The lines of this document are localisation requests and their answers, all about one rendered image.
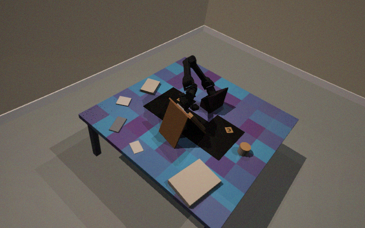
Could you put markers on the grey cylinder with orange top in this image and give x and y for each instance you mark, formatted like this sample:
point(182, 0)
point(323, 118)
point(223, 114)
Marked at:
point(244, 149)

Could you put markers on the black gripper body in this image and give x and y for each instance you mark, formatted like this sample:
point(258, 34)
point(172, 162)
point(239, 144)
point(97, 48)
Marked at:
point(193, 106)

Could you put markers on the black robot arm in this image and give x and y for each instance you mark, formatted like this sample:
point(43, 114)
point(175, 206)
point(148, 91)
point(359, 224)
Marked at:
point(188, 82)

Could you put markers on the grey flat rectangular tile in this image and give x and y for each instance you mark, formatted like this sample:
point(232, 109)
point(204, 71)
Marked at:
point(118, 123)

